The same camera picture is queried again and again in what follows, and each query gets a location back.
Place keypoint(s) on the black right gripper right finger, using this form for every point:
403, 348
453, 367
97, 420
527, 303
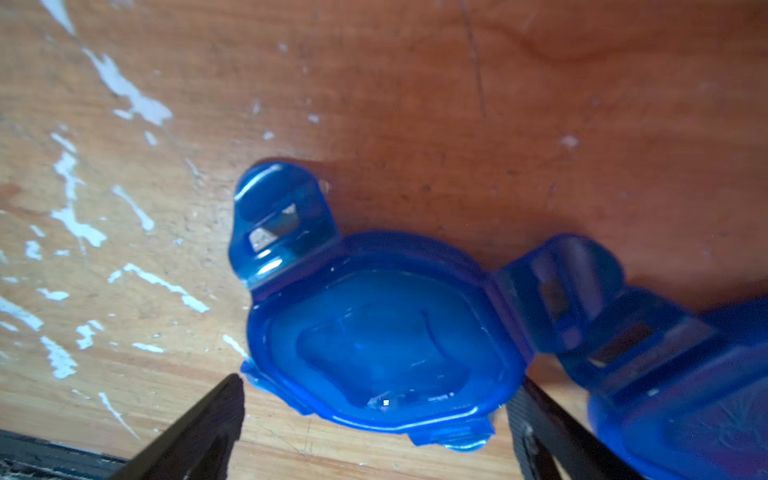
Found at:
547, 441

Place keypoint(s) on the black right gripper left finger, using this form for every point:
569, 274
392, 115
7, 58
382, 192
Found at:
199, 444

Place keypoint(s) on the blue lid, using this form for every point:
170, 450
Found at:
393, 332
674, 394

